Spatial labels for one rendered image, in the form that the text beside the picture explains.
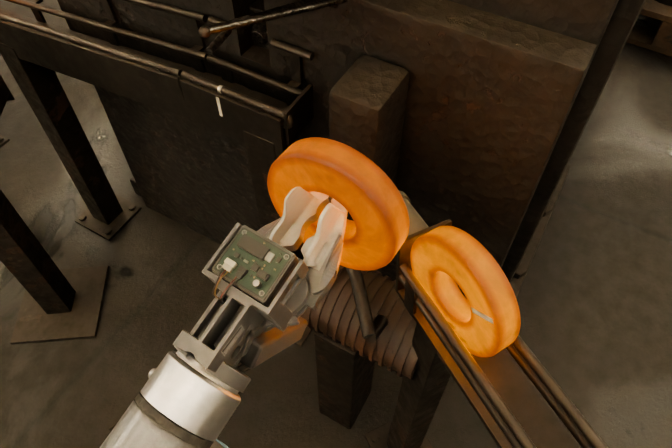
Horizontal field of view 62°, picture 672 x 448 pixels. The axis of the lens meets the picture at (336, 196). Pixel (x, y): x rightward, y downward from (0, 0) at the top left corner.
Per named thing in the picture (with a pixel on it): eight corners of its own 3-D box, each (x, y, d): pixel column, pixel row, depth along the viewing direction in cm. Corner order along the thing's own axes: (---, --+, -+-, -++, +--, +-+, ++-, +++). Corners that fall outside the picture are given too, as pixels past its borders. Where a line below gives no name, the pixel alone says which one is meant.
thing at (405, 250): (441, 270, 78) (449, 218, 70) (444, 273, 77) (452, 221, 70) (395, 290, 76) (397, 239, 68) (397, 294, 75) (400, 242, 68)
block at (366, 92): (358, 162, 97) (363, 46, 78) (400, 179, 95) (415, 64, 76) (327, 204, 91) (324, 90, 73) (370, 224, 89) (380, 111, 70)
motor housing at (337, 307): (332, 362, 133) (331, 232, 91) (417, 409, 126) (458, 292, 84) (303, 411, 126) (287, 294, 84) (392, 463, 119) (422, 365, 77)
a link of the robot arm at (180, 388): (226, 442, 49) (158, 391, 52) (256, 396, 50) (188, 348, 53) (195, 439, 42) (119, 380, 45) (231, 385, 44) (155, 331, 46)
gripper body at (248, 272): (311, 255, 46) (224, 386, 43) (327, 285, 54) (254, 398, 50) (239, 213, 49) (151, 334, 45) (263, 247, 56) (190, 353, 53)
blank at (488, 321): (446, 314, 75) (426, 326, 74) (418, 211, 70) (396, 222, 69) (533, 367, 61) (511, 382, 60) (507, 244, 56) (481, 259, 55)
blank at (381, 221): (275, 115, 56) (254, 134, 54) (414, 168, 50) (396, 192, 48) (292, 217, 67) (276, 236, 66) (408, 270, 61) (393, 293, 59)
